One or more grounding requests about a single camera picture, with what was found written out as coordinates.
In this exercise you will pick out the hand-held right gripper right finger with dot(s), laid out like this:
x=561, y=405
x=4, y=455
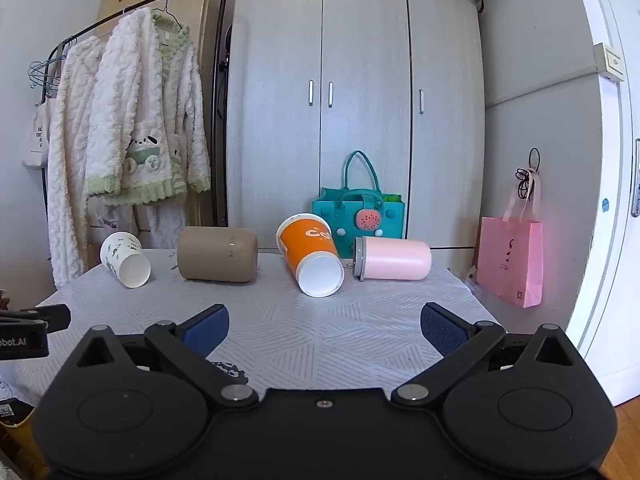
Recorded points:
x=441, y=331

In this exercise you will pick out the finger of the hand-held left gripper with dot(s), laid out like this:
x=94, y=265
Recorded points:
x=52, y=317

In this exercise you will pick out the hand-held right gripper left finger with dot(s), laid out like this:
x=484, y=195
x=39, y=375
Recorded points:
x=207, y=332

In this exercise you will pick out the beige tumbler cup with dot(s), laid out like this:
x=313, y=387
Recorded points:
x=215, y=255

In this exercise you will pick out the pink tumbler cup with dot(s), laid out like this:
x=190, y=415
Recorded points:
x=395, y=259

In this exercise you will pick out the white paper cup green print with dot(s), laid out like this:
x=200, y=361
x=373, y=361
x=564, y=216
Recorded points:
x=122, y=257

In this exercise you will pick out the orange paper cup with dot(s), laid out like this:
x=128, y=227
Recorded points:
x=305, y=245

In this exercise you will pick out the yellow container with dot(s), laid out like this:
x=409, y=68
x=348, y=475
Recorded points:
x=20, y=430

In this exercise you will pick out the pink paper bag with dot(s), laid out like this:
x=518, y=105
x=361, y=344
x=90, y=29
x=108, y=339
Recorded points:
x=510, y=260

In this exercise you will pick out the white patterned tablecloth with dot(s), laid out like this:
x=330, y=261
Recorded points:
x=325, y=330

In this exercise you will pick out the teal felt handbag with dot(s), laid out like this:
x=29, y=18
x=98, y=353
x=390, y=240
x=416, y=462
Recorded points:
x=335, y=215

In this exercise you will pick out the plain white fleece robe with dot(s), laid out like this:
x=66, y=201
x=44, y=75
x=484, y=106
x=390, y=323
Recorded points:
x=67, y=160

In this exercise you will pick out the white canvas tote bag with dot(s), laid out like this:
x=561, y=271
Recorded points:
x=36, y=135

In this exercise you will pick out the white door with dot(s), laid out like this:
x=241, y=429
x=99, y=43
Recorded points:
x=600, y=210

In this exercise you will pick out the white fleece robe green trim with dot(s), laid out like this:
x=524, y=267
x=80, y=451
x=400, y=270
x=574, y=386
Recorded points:
x=145, y=110

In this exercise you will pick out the black metal clothes rack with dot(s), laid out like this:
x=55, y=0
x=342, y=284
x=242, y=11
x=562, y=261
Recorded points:
x=220, y=85

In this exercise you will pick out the light grey wooden wardrobe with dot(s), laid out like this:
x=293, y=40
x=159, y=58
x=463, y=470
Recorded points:
x=365, y=60

